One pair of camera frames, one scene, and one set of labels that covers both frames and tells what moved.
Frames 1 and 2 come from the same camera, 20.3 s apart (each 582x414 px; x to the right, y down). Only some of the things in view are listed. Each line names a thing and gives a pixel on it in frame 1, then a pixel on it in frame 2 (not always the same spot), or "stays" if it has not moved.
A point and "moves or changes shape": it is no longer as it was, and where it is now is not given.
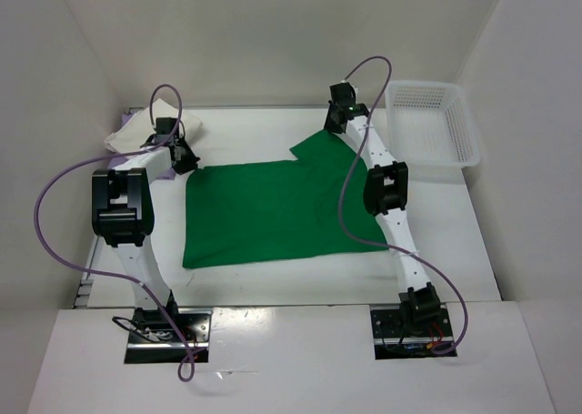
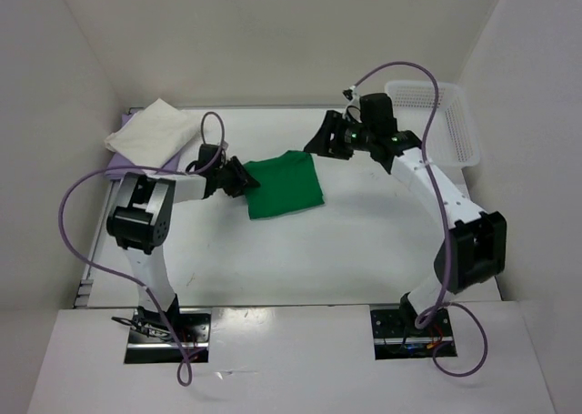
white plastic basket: (430, 126) stays
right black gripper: (328, 126) to (321, 143)
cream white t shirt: (135, 129) stays
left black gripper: (190, 163) to (243, 180)
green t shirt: (315, 204) moves or changes shape
